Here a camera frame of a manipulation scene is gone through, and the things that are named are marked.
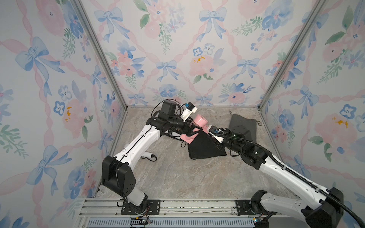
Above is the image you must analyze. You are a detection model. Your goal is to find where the pink folding hair dryer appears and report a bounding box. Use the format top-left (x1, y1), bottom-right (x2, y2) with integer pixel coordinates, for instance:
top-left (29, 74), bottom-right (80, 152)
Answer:
top-left (180, 115), bottom-right (208, 144)

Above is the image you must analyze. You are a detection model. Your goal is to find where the plain black drawstring pouch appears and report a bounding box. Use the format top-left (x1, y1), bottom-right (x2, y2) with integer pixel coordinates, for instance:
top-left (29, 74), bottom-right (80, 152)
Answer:
top-left (188, 132), bottom-right (227, 160)

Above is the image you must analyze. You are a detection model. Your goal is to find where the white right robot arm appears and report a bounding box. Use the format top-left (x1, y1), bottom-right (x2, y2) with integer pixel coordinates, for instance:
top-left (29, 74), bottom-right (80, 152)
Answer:
top-left (210, 128), bottom-right (344, 228)

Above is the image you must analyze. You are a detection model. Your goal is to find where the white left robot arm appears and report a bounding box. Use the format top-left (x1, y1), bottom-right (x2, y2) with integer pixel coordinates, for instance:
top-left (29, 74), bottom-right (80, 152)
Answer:
top-left (101, 99), bottom-right (197, 207)

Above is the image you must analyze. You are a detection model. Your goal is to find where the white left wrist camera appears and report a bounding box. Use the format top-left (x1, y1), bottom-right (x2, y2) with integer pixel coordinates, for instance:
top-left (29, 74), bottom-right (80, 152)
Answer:
top-left (180, 102), bottom-right (197, 122)

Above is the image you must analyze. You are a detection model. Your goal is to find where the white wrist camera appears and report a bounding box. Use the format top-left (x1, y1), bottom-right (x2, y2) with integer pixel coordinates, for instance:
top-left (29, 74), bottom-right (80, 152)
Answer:
top-left (208, 125), bottom-right (224, 143)
top-left (180, 102), bottom-right (197, 122)

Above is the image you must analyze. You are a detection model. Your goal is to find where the grey fabric drawstring pouch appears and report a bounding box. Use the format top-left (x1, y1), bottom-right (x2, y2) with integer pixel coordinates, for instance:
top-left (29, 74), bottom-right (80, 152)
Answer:
top-left (229, 112), bottom-right (262, 143)

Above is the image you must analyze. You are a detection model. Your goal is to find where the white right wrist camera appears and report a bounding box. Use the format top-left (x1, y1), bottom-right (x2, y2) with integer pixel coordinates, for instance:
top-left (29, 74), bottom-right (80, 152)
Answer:
top-left (208, 125), bottom-right (224, 143)

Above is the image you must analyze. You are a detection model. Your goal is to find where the white dryer plug and cord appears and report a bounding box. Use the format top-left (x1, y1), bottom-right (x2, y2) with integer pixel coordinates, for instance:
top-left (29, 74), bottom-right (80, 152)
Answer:
top-left (139, 151), bottom-right (158, 162)

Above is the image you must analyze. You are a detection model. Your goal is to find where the black corrugated cable conduit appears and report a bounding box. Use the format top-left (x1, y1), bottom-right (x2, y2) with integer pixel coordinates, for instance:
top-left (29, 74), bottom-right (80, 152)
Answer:
top-left (216, 132), bottom-right (365, 228)

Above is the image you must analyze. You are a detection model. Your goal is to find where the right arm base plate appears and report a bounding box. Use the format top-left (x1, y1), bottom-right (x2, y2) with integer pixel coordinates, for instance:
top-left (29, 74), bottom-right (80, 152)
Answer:
top-left (235, 199), bottom-right (268, 216)

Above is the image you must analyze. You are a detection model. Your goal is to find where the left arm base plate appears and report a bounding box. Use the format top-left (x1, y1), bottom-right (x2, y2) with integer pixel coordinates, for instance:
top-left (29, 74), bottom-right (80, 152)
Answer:
top-left (121, 199), bottom-right (161, 216)

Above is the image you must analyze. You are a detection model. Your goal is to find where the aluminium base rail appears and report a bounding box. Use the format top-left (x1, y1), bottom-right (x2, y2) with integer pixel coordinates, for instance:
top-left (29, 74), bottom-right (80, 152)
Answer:
top-left (75, 198), bottom-right (307, 228)

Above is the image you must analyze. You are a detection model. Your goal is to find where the aluminium corner post left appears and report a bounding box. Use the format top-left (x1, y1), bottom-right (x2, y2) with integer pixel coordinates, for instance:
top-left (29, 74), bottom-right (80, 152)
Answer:
top-left (70, 0), bottom-right (128, 111)

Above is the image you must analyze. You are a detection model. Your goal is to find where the aluminium corner post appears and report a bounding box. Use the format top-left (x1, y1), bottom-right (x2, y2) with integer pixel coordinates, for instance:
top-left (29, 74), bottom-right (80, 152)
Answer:
top-left (70, 0), bottom-right (128, 111)
top-left (258, 0), bottom-right (327, 112)

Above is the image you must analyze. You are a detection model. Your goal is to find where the aluminium corner post right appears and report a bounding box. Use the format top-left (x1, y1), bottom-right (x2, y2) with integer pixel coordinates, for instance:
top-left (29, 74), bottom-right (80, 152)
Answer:
top-left (258, 0), bottom-right (327, 112)

